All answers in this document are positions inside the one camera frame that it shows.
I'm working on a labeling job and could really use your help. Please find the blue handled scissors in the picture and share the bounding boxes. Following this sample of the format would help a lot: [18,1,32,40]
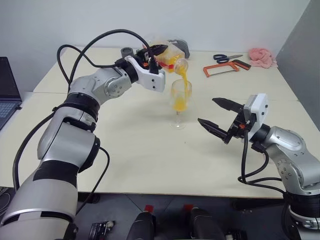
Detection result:
[212,53,244,64]

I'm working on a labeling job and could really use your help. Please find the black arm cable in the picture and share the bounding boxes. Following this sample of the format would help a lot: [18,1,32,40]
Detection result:
[74,145,111,216]
[237,126,288,194]
[56,28,160,87]
[12,106,58,192]

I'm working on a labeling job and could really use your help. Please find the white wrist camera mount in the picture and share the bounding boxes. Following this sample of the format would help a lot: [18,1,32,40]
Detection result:
[124,55,166,93]
[243,93,270,134]

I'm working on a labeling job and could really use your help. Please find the pink cloth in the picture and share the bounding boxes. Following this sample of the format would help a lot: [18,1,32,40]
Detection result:
[248,47,279,69]

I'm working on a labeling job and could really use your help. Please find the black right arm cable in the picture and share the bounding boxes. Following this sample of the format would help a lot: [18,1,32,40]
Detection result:
[237,126,288,194]

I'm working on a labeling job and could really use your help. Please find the dark rounded shape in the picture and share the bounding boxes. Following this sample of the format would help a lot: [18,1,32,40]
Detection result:
[190,206,219,240]
[126,210,158,240]

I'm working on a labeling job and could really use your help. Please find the gray and black device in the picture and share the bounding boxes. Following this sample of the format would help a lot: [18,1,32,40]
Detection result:
[167,38,191,60]

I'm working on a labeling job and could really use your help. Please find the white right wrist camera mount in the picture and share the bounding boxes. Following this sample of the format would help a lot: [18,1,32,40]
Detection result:
[243,93,270,134]

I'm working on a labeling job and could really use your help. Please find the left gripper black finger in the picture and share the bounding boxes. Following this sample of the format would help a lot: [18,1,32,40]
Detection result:
[149,43,169,57]

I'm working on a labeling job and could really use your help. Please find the orange hacksaw with black handle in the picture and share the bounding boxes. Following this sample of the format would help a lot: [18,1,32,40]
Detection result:
[202,59,252,78]

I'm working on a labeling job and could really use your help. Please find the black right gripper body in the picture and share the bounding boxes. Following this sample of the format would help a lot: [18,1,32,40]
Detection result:
[222,105,251,146]

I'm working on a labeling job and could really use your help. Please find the black caster foot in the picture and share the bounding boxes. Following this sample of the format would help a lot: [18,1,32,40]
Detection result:
[89,219,116,240]

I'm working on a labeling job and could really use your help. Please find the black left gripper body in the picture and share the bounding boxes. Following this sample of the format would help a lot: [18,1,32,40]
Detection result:
[135,45,161,75]

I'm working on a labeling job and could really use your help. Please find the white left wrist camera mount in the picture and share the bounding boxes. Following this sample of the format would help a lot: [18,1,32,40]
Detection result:
[124,55,166,93]

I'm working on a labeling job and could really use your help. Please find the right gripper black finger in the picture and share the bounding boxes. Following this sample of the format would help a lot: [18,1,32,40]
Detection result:
[211,97,243,112]
[197,118,230,141]

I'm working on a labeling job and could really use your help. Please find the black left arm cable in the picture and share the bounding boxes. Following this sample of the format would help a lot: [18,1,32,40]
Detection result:
[56,28,160,87]
[12,106,58,192]
[74,145,111,216]

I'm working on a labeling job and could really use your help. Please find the gray round cup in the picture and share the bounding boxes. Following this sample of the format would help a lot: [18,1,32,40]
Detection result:
[120,47,135,58]

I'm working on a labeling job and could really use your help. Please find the gray laptop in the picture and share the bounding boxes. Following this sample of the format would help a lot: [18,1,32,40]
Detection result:
[0,56,23,131]

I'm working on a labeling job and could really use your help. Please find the clear plastic orange juice bottle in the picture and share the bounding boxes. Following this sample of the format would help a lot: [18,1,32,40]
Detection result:
[149,39,191,76]

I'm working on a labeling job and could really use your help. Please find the clear wine glass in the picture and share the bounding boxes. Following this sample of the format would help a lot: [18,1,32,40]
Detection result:
[170,79,194,131]

